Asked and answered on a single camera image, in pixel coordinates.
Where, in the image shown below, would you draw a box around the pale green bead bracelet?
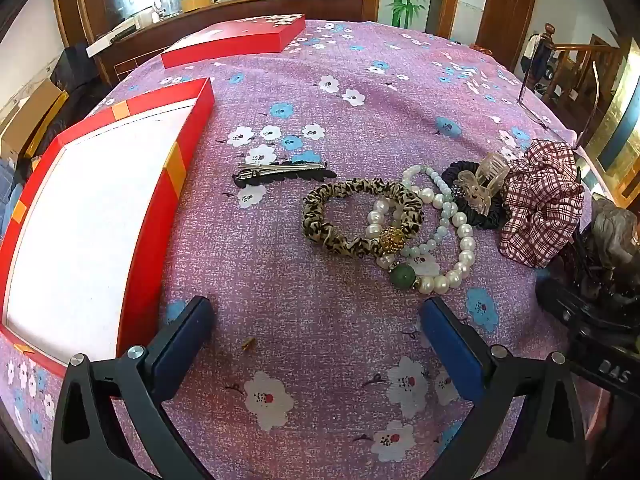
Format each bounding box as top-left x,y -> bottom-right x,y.
390,164 -> 458,291

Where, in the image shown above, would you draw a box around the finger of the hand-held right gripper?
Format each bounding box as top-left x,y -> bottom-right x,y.
536,277 -> 601,343

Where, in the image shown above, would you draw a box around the white flat box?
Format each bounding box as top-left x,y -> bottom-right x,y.
86,7 -> 153,58

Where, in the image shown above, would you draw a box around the translucent beige claw clip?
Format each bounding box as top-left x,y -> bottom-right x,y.
452,152 -> 511,216

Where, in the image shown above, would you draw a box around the purple floral tablecloth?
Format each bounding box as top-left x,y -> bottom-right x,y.
0,19 -> 601,480

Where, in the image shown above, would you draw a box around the wooden counter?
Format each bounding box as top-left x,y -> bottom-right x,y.
50,0 -> 381,86

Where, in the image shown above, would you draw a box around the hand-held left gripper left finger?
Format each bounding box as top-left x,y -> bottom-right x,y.
51,296 -> 216,480

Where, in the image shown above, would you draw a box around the grey organza hair flower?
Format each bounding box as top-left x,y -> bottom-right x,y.
575,195 -> 640,306

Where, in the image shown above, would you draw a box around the cardboard box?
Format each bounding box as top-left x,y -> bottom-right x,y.
0,77 -> 68,161

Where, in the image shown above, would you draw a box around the red gift box white inside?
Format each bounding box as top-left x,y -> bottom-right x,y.
0,77 -> 216,401

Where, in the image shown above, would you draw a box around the white pearl bracelet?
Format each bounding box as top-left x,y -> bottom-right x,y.
365,187 -> 476,296

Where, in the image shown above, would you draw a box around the black hair clip silver clasp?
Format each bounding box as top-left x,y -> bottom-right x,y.
232,160 -> 338,192

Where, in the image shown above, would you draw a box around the leopard print scrunchie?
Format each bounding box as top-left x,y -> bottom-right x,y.
301,178 -> 426,259

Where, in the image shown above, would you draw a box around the black bag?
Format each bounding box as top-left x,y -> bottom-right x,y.
50,42 -> 113,106

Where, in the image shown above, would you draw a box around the wooden stair railing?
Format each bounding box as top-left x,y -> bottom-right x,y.
542,22 -> 626,111

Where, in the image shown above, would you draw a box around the gold framed picture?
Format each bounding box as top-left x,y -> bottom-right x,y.
582,60 -> 640,206

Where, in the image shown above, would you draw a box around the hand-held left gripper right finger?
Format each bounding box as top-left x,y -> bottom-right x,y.
419,296 -> 587,480

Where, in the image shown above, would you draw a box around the red box lid white blossoms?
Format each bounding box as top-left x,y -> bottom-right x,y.
161,13 -> 307,70

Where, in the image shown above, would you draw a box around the wooden door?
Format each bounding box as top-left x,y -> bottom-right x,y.
475,0 -> 538,68

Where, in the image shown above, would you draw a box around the red plaid scrunchie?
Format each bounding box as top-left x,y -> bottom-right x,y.
497,139 -> 586,267

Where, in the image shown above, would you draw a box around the black scrunchie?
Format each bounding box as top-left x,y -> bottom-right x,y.
441,160 -> 511,230

